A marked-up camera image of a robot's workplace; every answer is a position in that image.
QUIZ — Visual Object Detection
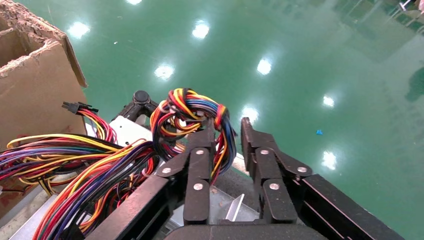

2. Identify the brown cardboard divider box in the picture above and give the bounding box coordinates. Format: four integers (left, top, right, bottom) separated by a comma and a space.
0, 0, 89, 220

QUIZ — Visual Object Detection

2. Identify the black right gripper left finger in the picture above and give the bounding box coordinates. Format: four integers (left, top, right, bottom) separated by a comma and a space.
86, 124, 218, 240

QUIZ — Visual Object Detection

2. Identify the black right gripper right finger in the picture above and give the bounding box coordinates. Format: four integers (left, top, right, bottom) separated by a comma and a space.
240, 116, 405, 240

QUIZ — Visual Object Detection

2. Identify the grey power supply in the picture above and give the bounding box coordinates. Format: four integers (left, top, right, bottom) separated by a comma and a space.
0, 100, 160, 240
109, 87, 238, 185

